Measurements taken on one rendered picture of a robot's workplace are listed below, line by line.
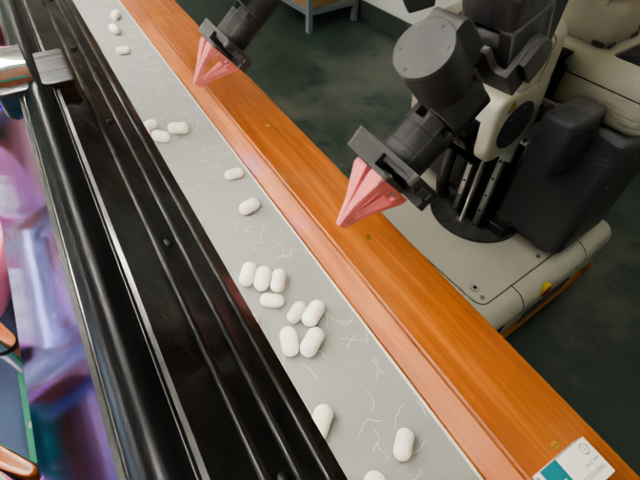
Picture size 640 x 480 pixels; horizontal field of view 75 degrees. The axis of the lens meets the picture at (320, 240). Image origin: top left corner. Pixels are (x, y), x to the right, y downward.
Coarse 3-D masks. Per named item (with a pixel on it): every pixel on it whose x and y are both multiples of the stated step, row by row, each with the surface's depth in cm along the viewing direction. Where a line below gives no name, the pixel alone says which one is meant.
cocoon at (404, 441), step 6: (402, 432) 42; (408, 432) 42; (396, 438) 42; (402, 438) 42; (408, 438) 42; (396, 444) 42; (402, 444) 42; (408, 444) 42; (396, 450) 41; (402, 450) 41; (408, 450) 41; (396, 456) 41; (402, 456) 41; (408, 456) 41
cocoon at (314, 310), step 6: (318, 300) 52; (312, 306) 52; (318, 306) 52; (324, 306) 52; (306, 312) 51; (312, 312) 51; (318, 312) 51; (306, 318) 51; (312, 318) 51; (318, 318) 51; (306, 324) 51; (312, 324) 51
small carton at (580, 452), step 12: (576, 444) 39; (588, 444) 39; (564, 456) 39; (576, 456) 39; (588, 456) 39; (600, 456) 39; (552, 468) 38; (564, 468) 38; (576, 468) 38; (588, 468) 38; (600, 468) 38
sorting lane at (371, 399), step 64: (128, 64) 95; (192, 128) 79; (192, 192) 68; (256, 192) 68; (256, 256) 59; (320, 320) 53; (320, 384) 47; (384, 384) 47; (384, 448) 43; (448, 448) 43
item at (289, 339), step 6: (282, 330) 50; (288, 330) 49; (294, 330) 50; (282, 336) 49; (288, 336) 49; (294, 336) 49; (282, 342) 49; (288, 342) 48; (294, 342) 48; (282, 348) 49; (288, 348) 48; (294, 348) 48; (288, 354) 48; (294, 354) 48
